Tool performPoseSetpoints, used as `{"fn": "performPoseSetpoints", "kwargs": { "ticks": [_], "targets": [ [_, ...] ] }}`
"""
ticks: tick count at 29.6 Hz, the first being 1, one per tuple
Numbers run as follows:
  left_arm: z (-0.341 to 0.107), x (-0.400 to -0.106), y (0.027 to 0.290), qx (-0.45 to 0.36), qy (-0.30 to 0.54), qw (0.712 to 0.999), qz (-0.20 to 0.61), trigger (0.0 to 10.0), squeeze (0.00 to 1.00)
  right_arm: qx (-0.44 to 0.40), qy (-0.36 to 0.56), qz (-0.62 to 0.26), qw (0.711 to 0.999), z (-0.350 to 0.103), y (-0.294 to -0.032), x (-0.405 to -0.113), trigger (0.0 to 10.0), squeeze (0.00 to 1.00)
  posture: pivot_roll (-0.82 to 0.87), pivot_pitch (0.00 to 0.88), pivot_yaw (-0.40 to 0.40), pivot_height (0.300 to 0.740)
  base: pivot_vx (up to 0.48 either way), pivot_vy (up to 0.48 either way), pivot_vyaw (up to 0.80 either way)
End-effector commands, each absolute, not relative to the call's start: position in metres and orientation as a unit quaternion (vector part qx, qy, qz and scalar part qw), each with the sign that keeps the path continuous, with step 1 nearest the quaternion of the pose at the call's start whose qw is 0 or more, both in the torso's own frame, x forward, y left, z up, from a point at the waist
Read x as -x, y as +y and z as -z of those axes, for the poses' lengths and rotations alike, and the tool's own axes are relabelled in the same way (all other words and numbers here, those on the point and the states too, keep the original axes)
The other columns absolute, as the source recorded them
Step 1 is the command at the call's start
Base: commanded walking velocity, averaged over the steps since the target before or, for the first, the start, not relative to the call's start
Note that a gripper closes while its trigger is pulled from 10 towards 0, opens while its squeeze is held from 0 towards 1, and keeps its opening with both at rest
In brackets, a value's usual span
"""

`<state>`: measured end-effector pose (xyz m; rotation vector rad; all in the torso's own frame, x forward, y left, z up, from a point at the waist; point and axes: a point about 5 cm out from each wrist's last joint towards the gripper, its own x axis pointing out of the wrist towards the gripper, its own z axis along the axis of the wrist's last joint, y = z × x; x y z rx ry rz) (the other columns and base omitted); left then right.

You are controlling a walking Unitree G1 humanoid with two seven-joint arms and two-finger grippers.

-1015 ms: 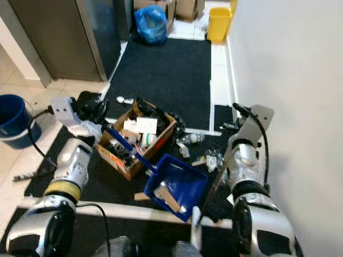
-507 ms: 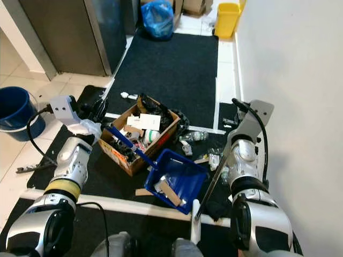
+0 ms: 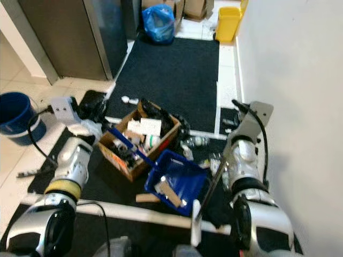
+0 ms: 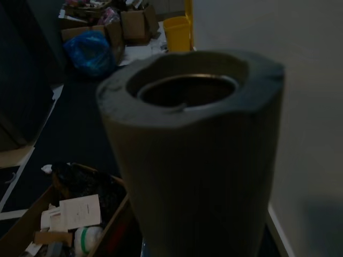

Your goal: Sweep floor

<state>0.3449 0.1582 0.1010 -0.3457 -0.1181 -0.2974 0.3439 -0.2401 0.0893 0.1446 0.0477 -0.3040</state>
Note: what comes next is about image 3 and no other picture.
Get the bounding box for grey metal tool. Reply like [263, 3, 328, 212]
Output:
[17, 167, 55, 179]

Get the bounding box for blue plastic bucket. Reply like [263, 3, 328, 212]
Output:
[0, 92, 48, 147]

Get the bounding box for cardboard box full of clutter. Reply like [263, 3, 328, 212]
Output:
[99, 99, 181, 182]

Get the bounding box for blue plastic bag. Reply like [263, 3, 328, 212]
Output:
[141, 4, 176, 44]

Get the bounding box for dark blue floor mat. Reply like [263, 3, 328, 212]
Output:
[104, 36, 221, 138]

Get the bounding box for blue plastic dustpan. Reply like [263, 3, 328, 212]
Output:
[110, 127, 210, 217]

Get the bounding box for grey robot right leg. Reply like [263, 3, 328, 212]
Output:
[174, 245, 213, 257]

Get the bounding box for crumpled clear plastic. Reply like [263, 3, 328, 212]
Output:
[208, 155, 226, 178]

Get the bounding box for long-handled broom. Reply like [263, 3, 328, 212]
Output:
[190, 154, 229, 247]

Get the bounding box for brown cardboard box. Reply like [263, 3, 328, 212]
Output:
[184, 0, 215, 20]

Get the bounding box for grey robot leg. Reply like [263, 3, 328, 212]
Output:
[174, 245, 213, 257]
[96, 235, 132, 257]

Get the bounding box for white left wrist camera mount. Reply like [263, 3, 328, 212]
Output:
[50, 96, 82, 130]

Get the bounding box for short wooden block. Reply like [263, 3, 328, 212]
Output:
[135, 193, 161, 203]
[154, 180, 184, 209]

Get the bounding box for stainless steel cabinet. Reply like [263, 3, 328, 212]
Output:
[2, 0, 130, 85]

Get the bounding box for yellow plastic bin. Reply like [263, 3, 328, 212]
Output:
[214, 5, 243, 44]

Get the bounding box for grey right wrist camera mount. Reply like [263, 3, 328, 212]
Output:
[232, 101, 274, 145]

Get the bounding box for black cable loop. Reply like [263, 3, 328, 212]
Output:
[26, 109, 60, 168]

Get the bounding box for clear plastic bottle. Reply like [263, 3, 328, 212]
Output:
[184, 136, 210, 148]

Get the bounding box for grey robot left leg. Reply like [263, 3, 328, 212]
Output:
[96, 235, 132, 257]

